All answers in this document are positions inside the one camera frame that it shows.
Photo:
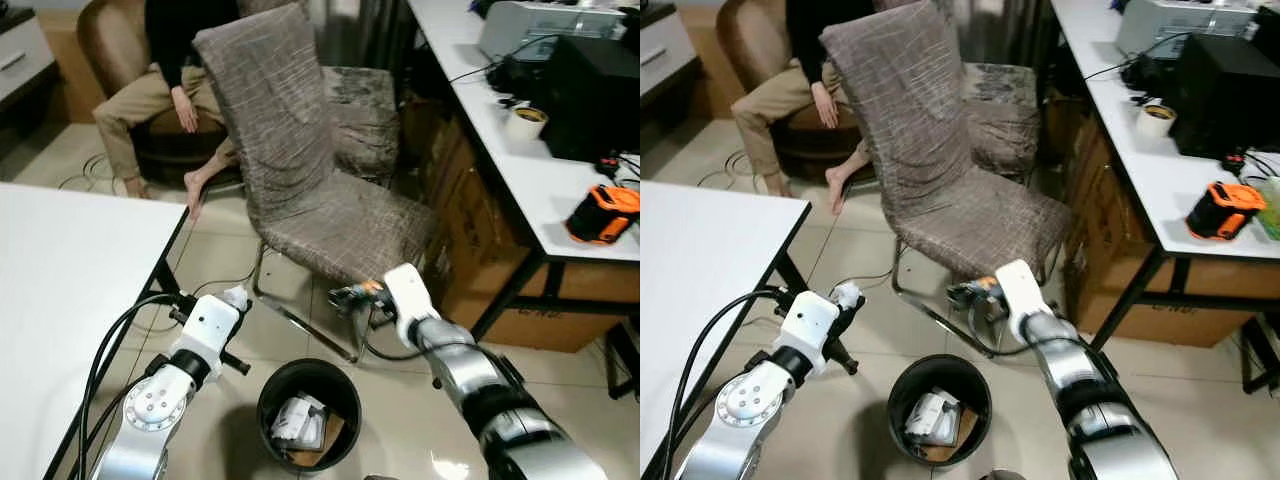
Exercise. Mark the white tissue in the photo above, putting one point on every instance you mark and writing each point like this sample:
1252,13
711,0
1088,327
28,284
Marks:
238,297
848,294

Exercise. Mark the clear plastic snack packet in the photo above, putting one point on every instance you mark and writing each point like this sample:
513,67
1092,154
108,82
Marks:
350,293
968,289

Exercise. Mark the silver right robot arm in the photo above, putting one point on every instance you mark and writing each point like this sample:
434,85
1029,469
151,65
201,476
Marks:
455,355
1065,360

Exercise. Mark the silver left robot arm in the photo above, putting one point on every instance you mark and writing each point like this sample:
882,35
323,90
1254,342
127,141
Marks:
745,405
150,410

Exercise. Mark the black rubbish bin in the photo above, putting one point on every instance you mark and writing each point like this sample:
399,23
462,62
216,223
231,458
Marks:
970,385
340,390

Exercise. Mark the white paper scrap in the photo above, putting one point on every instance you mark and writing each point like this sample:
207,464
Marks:
930,415
298,420

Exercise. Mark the tall brown cardboard box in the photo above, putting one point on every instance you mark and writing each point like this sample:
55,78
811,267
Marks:
480,240
1095,200

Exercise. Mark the brown cardboard piece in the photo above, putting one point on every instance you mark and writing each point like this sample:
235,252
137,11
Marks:
335,440
968,430

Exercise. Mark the white table black legs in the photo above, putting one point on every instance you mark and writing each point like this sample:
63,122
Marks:
700,280
60,280

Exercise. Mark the low brown cardboard box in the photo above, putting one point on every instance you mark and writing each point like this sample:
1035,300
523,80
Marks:
570,325
1190,320

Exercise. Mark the brown patterned covered chair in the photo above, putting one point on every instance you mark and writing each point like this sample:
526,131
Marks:
290,130
365,120
920,130
1000,115

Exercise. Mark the white paper cup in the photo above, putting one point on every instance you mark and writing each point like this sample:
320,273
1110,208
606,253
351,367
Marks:
1150,125
518,128

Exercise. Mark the seated person khaki trousers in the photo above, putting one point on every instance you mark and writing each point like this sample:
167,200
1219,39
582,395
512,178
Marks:
150,100
785,100

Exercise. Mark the orange black device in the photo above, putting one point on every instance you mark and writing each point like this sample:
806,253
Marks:
1225,215
600,225

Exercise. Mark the grey curtain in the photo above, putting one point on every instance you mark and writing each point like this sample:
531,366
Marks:
360,30
1000,30

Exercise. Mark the green plastic container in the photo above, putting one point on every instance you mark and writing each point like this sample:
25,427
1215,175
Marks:
1272,215

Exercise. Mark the large black box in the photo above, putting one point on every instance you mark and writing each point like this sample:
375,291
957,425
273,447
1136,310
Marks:
595,100
1225,95

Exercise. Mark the brown armchair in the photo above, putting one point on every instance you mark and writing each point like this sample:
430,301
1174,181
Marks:
740,35
105,35

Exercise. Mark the grey printer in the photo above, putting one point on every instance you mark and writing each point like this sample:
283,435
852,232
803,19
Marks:
1180,25
545,25

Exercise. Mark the white drawer cabinet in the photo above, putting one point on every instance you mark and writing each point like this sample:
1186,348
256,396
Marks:
25,55
662,50

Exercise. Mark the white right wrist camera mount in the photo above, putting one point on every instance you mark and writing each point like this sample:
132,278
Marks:
1020,290
408,295

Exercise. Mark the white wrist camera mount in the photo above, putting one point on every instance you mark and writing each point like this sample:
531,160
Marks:
805,320
1020,290
210,320
408,295

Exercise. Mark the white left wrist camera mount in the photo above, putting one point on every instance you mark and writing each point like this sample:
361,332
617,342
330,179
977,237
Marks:
210,320
805,320

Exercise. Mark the white desk black frame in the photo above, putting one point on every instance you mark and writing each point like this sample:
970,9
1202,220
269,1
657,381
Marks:
540,180
1160,170

